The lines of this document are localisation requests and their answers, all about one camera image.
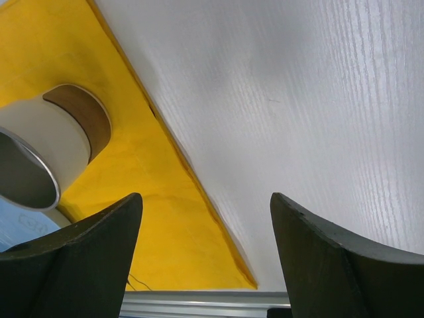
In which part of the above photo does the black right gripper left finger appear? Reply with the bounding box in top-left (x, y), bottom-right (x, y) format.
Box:
top-left (1, 193), bottom-right (143, 317)

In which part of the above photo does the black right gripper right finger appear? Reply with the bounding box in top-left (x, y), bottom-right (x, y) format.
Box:
top-left (270, 193), bottom-right (423, 317)

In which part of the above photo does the blue round plate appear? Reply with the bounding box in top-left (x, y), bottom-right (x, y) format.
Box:
top-left (0, 199), bottom-right (71, 252)

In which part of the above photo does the yellow Pikachu cloth placemat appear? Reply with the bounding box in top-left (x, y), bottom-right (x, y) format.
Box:
top-left (1, 1), bottom-right (258, 291)

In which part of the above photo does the brown and white metal cup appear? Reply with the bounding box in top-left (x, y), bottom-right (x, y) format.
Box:
top-left (1, 84), bottom-right (112, 211)

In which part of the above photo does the aluminium front frame rail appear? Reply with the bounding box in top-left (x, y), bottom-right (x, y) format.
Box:
top-left (119, 291), bottom-right (292, 318)

